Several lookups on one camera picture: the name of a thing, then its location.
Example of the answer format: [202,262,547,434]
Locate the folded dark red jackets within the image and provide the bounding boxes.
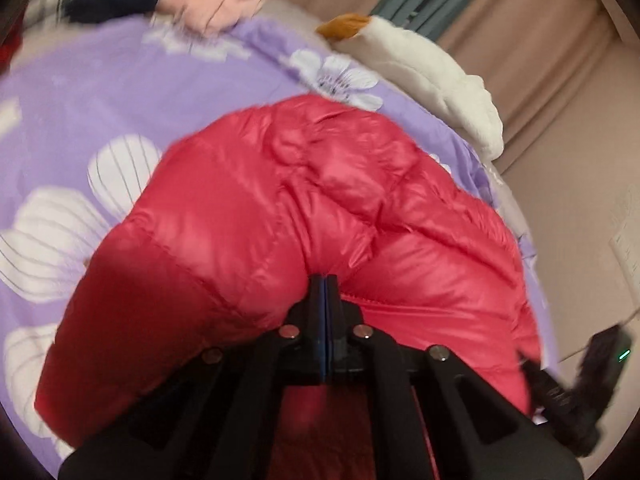
[0,15,26,68]

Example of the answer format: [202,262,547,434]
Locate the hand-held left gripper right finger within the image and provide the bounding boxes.
[325,275,584,480]

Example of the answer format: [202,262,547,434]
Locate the red puffer jacket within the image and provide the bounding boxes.
[34,92,543,480]

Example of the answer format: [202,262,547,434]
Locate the pink clothes pile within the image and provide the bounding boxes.
[155,0,275,36]

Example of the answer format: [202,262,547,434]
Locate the white wall socket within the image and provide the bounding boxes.
[607,220,640,301]

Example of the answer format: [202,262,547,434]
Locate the white goose plush toy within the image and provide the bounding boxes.
[316,12,505,161]

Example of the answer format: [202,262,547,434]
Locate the purple floral blanket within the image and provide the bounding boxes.
[0,14,551,461]

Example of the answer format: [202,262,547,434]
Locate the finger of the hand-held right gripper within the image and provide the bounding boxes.
[519,357,551,401]

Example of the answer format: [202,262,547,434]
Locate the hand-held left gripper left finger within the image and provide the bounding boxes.
[59,274,326,480]

